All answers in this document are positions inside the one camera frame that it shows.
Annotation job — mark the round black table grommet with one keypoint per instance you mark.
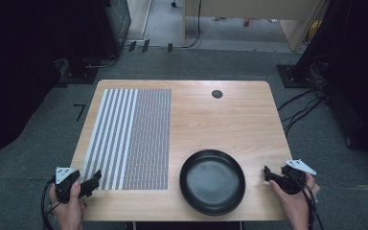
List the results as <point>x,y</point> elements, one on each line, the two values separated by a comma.
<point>217,94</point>

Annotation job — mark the dark glass cabinet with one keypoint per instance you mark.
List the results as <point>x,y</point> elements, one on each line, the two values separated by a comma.
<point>118,22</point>

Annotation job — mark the person's right hand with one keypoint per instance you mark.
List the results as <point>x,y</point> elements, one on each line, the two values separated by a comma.
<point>300,204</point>

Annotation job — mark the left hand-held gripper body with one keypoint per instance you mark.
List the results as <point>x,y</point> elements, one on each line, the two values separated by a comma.
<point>64,183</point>

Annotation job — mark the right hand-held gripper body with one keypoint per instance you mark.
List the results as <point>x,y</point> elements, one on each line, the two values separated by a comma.
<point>292,182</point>

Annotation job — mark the yellow object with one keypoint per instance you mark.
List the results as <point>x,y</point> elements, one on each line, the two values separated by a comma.
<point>314,30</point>

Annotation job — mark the small red object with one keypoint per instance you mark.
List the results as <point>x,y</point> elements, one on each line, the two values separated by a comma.
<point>246,22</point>

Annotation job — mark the light wooden desk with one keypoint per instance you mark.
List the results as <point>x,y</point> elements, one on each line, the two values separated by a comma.
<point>255,8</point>

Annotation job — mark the black stand base plate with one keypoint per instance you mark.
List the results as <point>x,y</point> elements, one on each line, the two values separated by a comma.
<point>292,76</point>
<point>80,76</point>

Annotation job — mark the black curtain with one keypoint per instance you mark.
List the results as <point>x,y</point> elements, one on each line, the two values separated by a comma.
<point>357,70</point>
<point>22,64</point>

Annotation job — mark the grey white striped placemat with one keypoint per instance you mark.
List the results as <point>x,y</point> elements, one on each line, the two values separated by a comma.
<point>140,140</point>

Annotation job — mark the black round pan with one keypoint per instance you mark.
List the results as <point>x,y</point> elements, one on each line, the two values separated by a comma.
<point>212,182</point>

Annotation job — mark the person's left hand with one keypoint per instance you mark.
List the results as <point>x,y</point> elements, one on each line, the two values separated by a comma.
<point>70,211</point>

